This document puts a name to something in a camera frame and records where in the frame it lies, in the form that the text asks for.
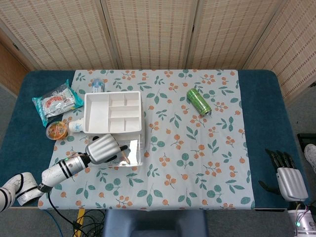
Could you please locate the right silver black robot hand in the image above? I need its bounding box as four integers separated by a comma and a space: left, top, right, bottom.
258, 148, 309, 202

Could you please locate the teal snack packet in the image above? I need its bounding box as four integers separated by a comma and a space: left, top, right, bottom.
32, 79, 84, 125

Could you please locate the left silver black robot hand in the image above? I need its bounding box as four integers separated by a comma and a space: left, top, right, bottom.
85, 134, 128, 165

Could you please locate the white sneaker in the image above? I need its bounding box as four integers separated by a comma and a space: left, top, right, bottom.
304, 144, 316, 171

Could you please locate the small white cup blue print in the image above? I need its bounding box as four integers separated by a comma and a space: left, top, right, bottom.
68, 118, 86, 134

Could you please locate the clear bottle with blue label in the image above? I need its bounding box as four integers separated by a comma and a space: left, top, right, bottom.
91, 78, 106, 93

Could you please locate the dark blue table cover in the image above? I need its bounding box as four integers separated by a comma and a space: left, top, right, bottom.
0, 70, 309, 210

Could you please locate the clear plastic drawer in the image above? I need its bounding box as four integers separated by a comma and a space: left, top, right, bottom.
87, 134, 144, 167

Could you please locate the green energy drink can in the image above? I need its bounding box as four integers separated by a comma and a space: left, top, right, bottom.
186, 88, 212, 116

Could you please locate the orange jelly cup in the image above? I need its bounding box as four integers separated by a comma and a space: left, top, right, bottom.
46, 121, 69, 140

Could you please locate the blue cable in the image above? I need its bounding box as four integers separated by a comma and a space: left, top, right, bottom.
43, 209, 65, 237

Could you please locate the woven bamboo folding screen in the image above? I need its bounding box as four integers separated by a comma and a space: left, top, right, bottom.
0, 0, 316, 99

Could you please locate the black cable bundle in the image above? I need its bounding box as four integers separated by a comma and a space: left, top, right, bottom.
46, 191, 107, 237

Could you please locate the orange wooden board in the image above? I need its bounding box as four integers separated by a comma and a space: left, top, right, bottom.
0, 43, 28, 96

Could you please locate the floral fruit print tablecloth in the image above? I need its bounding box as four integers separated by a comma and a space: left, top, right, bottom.
37, 69, 255, 211

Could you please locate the blue padded robot base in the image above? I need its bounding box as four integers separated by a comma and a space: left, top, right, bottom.
102, 209, 208, 237

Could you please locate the white drawer organizer with tray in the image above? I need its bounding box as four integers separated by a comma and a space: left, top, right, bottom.
83, 90, 145, 149

